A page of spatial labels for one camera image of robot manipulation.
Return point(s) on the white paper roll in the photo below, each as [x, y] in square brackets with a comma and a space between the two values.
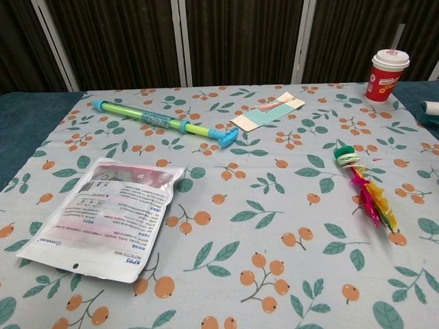
[431, 108]

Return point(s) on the white face mask package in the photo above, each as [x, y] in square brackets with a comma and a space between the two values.
[103, 219]

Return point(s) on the fruit and leaf patterned tablecloth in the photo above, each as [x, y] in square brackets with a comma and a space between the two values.
[240, 192]

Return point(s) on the beige and teal card package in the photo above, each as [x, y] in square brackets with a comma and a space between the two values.
[271, 111]

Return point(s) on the colourful feather shuttlecock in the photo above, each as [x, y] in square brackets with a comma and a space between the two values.
[372, 195]

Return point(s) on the red paper cup white lid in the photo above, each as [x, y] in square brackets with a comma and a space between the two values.
[381, 82]

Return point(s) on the green and blue water squirter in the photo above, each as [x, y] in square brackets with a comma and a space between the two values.
[154, 120]

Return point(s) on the dark partition panel white frame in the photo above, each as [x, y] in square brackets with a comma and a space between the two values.
[243, 37]
[17, 44]
[343, 34]
[113, 41]

